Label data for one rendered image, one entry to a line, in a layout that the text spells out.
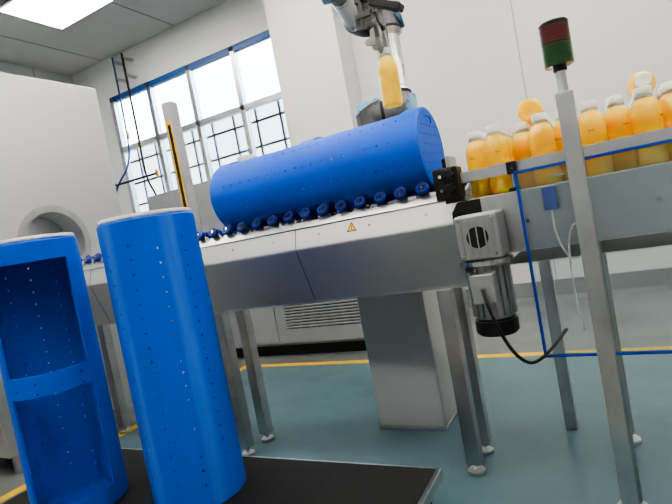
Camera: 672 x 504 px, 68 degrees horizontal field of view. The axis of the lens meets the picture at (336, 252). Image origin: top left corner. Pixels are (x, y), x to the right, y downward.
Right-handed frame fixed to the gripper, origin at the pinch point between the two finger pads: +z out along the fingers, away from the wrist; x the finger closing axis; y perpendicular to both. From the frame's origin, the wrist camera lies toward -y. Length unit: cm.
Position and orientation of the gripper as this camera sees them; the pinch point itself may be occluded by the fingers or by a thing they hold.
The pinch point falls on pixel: (385, 51)
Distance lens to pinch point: 183.7
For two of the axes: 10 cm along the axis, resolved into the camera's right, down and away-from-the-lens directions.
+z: 1.9, 9.8, 0.3
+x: -4.6, 1.2, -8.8
